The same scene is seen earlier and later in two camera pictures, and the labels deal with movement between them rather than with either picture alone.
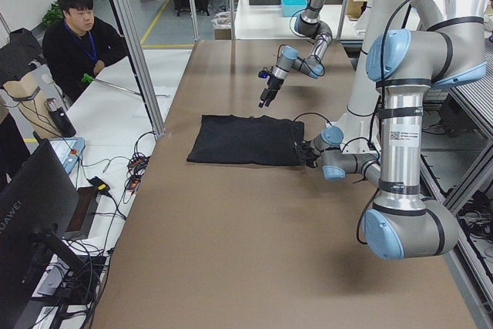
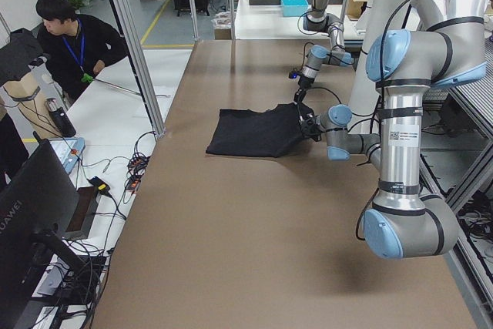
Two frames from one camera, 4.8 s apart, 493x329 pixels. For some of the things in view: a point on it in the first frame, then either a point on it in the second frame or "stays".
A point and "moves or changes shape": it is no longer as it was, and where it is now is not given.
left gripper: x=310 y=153 -> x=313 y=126
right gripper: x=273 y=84 -> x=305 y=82
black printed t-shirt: x=245 y=140 moves or changes shape
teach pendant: x=68 y=150 stays
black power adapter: x=102 y=186 stays
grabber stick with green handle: x=88 y=78 stays
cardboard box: x=357 y=3 stays
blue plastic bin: x=293 y=3 stays
